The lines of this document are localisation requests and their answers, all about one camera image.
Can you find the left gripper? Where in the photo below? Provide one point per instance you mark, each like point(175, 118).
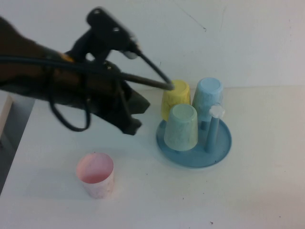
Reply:
point(104, 95)

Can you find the green plastic cup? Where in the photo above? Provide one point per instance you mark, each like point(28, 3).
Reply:
point(181, 131)

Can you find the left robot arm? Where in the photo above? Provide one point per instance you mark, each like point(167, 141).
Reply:
point(23, 76)

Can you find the yellow plastic cup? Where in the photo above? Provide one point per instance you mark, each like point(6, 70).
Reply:
point(177, 100)

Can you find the blue cup stand with pegs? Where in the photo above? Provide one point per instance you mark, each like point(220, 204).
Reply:
point(190, 159)

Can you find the light blue plastic cup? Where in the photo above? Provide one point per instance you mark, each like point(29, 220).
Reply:
point(209, 93)

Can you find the pink plastic cup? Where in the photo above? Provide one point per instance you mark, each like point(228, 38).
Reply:
point(100, 188)

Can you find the beige board panel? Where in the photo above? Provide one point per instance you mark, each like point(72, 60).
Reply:
point(5, 112)

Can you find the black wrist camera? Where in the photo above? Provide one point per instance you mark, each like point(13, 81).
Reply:
point(107, 31)

